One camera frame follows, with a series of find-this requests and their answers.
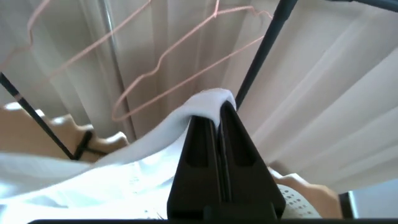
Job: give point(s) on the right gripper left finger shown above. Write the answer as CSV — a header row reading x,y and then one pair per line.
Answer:
x,y
199,186

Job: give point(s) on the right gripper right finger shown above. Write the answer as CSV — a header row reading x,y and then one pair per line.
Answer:
x,y
248,189

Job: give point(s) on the white printed t-shirt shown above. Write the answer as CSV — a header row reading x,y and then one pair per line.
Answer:
x,y
109,186

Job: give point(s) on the pink clothes hanger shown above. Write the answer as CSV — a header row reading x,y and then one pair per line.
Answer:
x,y
93,45
174,88

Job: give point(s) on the white laundry basket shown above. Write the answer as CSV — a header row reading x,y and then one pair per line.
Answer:
x,y
295,202

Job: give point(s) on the black clothes rack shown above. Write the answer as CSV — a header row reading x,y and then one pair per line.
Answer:
x,y
264,53

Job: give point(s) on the beige curtain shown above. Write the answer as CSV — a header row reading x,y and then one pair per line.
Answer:
x,y
326,93

